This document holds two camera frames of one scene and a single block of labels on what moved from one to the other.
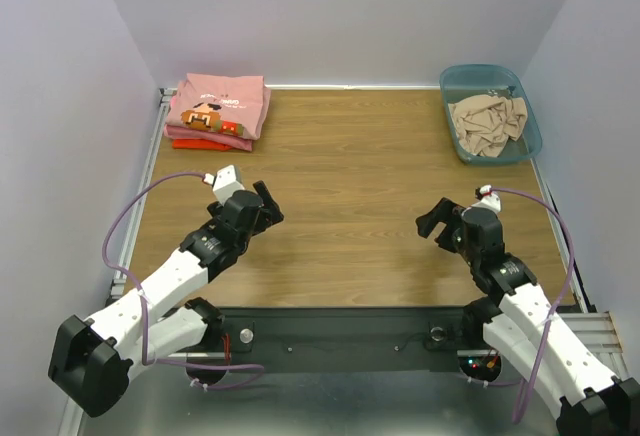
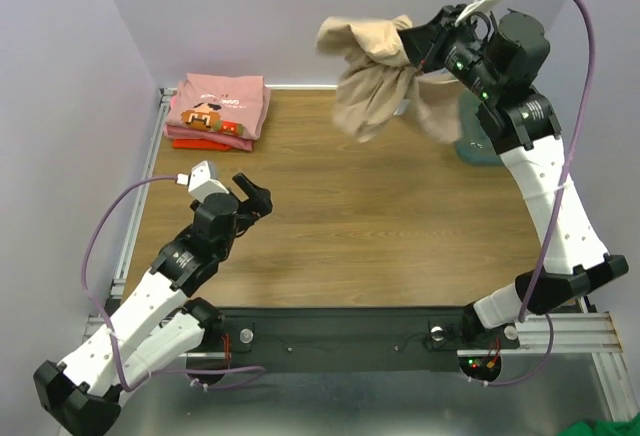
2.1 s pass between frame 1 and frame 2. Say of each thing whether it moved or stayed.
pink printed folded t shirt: stayed
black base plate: stayed
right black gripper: moved
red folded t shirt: stayed
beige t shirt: moved
